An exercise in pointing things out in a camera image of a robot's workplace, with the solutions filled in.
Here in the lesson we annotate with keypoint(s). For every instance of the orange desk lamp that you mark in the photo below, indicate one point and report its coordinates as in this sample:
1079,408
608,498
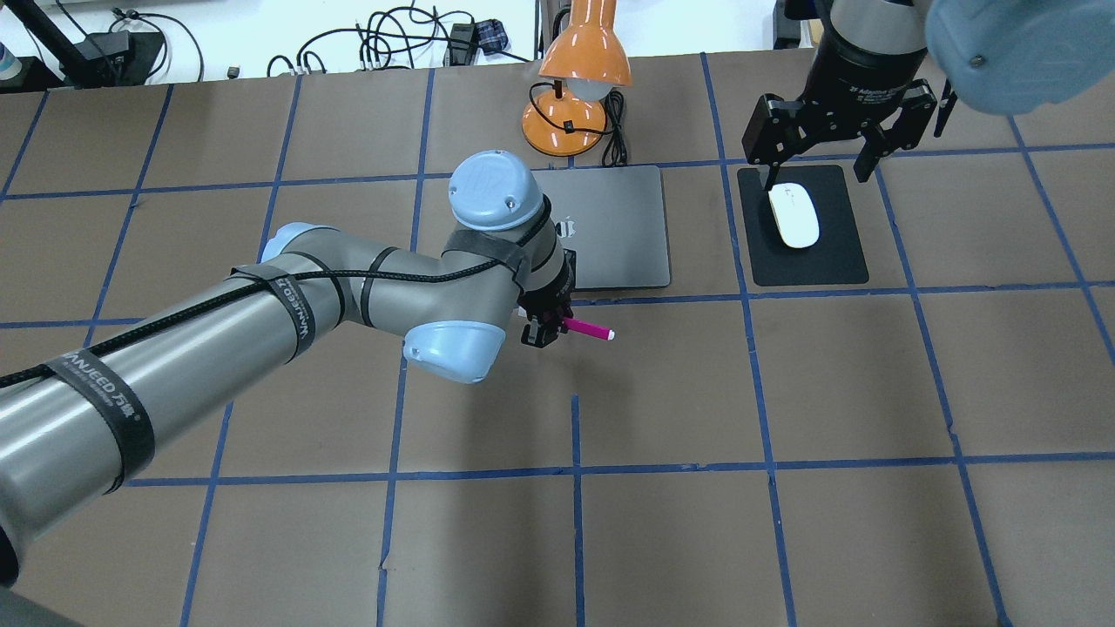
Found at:
576,103

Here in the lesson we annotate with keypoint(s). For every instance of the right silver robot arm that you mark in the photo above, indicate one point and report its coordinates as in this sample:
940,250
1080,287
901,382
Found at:
1002,58

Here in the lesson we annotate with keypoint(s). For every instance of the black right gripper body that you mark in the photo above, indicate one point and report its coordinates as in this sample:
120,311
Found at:
858,80

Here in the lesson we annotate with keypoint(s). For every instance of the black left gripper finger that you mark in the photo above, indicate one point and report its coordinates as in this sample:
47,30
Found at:
535,334
555,326

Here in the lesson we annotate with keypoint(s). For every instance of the white computer mouse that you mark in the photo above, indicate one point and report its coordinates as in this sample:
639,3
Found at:
796,219

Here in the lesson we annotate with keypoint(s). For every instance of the black mousepad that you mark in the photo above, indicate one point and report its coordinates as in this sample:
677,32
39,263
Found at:
838,257

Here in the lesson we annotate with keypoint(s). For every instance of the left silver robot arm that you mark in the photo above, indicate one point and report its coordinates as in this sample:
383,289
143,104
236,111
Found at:
84,423

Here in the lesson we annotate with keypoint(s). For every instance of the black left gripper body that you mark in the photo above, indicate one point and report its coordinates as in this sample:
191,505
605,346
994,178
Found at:
550,306

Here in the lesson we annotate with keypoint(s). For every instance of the pink highlighter pen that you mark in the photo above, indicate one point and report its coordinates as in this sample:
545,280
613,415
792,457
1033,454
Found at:
580,326

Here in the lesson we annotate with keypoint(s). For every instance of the silver laptop notebook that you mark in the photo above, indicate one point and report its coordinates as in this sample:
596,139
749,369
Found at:
614,219

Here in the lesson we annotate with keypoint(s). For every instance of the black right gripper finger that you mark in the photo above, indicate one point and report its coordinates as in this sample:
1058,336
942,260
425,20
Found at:
774,134
915,111

